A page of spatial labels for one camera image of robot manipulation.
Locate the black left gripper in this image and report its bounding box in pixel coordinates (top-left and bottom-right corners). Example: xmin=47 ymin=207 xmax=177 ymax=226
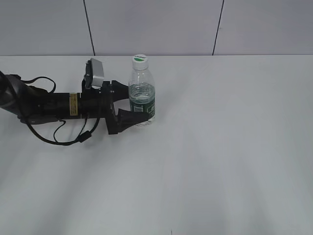
xmin=81 ymin=80 xmax=149 ymax=135

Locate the white green bottle cap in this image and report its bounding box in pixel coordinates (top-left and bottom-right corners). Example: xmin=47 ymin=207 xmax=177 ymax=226
xmin=132 ymin=54 xmax=149 ymax=71

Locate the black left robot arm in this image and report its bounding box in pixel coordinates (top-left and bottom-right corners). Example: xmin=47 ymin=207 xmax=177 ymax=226
xmin=0 ymin=72 xmax=152 ymax=135

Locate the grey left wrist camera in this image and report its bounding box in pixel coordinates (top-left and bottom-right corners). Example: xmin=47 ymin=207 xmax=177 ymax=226
xmin=83 ymin=58 xmax=105 ymax=89

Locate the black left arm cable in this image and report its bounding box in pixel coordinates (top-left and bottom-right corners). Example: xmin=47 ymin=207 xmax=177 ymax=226
xmin=19 ymin=76 xmax=101 ymax=146

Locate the clear water bottle green label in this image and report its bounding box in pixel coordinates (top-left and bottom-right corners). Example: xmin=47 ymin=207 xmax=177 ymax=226
xmin=128 ymin=68 xmax=156 ymax=127

